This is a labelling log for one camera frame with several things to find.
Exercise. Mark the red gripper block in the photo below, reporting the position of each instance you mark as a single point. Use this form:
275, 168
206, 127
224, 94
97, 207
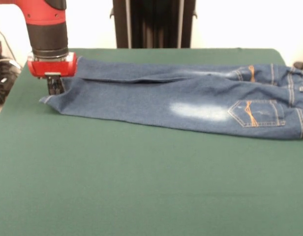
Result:
53, 67

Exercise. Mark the blue denim jeans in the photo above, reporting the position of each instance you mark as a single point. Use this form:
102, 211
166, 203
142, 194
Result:
166, 103

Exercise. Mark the dark green table cloth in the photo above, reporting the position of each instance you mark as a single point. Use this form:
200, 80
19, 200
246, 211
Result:
151, 184

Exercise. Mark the grey chair base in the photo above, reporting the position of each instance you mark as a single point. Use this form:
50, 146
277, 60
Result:
300, 65

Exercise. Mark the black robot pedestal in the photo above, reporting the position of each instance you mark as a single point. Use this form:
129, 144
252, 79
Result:
154, 24

